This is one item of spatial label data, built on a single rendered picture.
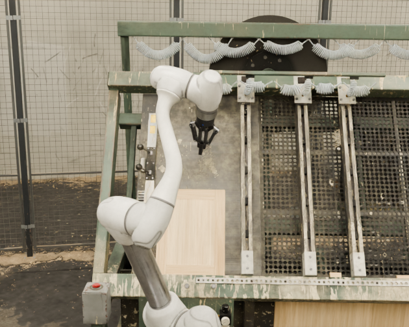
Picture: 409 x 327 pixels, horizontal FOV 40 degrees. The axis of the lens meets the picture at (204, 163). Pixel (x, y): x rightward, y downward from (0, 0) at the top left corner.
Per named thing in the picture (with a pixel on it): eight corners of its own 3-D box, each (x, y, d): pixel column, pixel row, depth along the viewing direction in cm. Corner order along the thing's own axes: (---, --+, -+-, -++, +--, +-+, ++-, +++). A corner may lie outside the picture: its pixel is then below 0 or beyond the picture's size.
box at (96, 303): (83, 326, 275) (81, 292, 271) (87, 313, 287) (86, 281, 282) (107, 326, 275) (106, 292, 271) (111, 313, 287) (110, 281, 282)
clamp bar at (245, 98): (237, 276, 301) (239, 267, 278) (236, 82, 343) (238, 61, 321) (256, 276, 301) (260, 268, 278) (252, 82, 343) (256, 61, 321)
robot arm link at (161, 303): (179, 353, 242) (143, 336, 256) (200, 326, 251) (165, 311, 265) (119, 219, 202) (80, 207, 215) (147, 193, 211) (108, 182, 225)
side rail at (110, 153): (96, 276, 307) (92, 272, 296) (111, 98, 346) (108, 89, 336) (107, 276, 307) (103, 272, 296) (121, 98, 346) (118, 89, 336)
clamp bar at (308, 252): (299, 277, 301) (307, 268, 278) (291, 82, 343) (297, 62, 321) (317, 277, 300) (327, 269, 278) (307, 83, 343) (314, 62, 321)
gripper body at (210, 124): (218, 110, 230) (215, 126, 237) (198, 105, 231) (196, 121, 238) (213, 122, 226) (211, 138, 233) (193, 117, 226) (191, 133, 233)
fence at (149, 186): (140, 275, 301) (139, 274, 297) (149, 116, 335) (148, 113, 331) (149, 275, 301) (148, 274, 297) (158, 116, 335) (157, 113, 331)
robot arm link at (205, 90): (224, 99, 226) (194, 89, 229) (229, 70, 215) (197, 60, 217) (214, 116, 220) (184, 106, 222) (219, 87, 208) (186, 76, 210)
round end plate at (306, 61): (208, 134, 383) (210, 13, 363) (208, 132, 389) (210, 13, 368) (324, 136, 383) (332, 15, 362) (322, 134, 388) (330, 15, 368)
